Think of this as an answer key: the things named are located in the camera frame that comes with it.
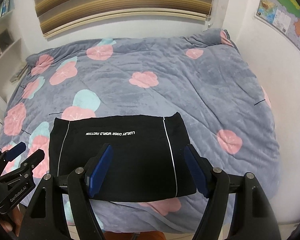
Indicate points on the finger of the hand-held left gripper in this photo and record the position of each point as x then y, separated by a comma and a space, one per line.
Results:
35, 158
15, 150

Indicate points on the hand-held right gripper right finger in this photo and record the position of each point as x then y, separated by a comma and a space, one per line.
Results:
196, 170

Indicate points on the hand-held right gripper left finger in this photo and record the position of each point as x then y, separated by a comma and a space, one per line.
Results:
100, 170

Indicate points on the black hooded jacket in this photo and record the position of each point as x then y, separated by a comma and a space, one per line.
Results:
130, 160

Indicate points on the person's left hand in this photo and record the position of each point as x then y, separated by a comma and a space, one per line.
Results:
8, 226

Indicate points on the stack of papers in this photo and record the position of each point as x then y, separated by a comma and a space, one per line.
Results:
18, 74

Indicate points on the grey floral blanket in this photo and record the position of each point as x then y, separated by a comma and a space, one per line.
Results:
190, 92

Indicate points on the white bookshelf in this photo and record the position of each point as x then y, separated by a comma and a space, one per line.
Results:
13, 47

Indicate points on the grey box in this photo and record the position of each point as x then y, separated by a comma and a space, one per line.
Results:
3, 39

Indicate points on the striped window blind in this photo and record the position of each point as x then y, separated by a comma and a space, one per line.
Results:
120, 2

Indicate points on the wall map poster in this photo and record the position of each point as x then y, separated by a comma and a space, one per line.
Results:
285, 12

